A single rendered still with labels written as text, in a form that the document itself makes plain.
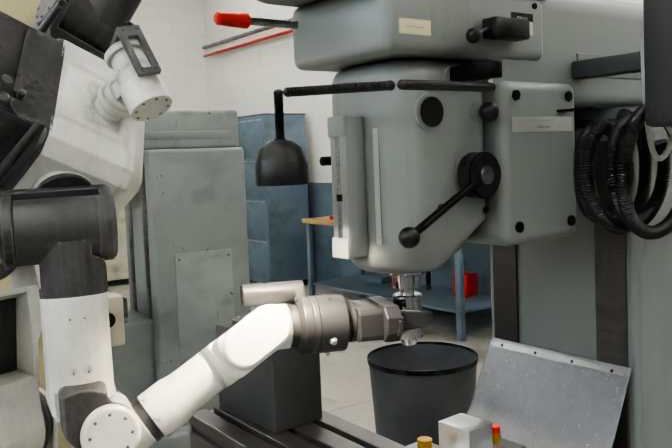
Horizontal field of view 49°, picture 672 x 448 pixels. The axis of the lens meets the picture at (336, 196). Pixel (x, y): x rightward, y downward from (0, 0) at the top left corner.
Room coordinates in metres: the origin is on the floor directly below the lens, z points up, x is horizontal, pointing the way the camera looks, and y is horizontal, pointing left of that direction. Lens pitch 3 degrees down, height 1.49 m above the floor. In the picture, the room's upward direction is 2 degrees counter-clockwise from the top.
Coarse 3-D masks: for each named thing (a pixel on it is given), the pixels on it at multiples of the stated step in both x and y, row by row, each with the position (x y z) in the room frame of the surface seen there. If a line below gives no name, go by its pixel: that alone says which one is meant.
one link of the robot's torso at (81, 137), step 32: (64, 0) 1.18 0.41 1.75; (0, 32) 1.11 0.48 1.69; (32, 32) 1.15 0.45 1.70; (0, 64) 1.07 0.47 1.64; (32, 64) 1.11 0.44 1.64; (64, 64) 1.16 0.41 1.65; (96, 64) 1.22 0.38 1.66; (0, 96) 1.03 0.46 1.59; (32, 96) 1.08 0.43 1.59; (64, 96) 1.12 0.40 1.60; (96, 96) 1.17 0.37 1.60; (0, 128) 1.04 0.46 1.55; (32, 128) 1.00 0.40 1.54; (64, 128) 1.08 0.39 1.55; (96, 128) 1.13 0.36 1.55; (128, 128) 1.18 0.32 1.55; (0, 160) 1.09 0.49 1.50; (32, 160) 1.05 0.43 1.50; (64, 160) 1.07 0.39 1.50; (96, 160) 1.10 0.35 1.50; (128, 160) 1.14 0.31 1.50; (0, 192) 1.10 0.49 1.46; (128, 192) 1.15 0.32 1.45
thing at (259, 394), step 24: (216, 336) 1.62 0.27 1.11; (264, 360) 1.47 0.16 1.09; (288, 360) 1.48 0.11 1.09; (312, 360) 1.51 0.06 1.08; (240, 384) 1.55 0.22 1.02; (264, 384) 1.48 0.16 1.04; (288, 384) 1.47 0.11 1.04; (312, 384) 1.51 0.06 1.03; (240, 408) 1.55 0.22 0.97; (264, 408) 1.48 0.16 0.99; (288, 408) 1.47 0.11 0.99; (312, 408) 1.51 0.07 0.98
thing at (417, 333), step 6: (402, 306) 1.16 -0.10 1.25; (408, 306) 1.16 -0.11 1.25; (414, 306) 1.16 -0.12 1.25; (420, 306) 1.16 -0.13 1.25; (408, 330) 1.16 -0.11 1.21; (414, 330) 1.16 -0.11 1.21; (420, 330) 1.16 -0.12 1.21; (402, 336) 1.16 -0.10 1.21; (408, 336) 1.16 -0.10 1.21; (414, 336) 1.16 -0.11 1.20; (420, 336) 1.16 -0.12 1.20
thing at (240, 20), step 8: (216, 16) 1.10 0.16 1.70; (224, 16) 1.10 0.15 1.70; (232, 16) 1.11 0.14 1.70; (240, 16) 1.12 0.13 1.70; (248, 16) 1.12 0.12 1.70; (216, 24) 1.11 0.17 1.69; (224, 24) 1.11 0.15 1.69; (232, 24) 1.11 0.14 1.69; (240, 24) 1.12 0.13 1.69; (248, 24) 1.12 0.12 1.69; (256, 24) 1.14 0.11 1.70; (264, 24) 1.15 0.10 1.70; (272, 24) 1.15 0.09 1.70; (280, 24) 1.16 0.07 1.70; (288, 24) 1.17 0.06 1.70; (296, 24) 1.18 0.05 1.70
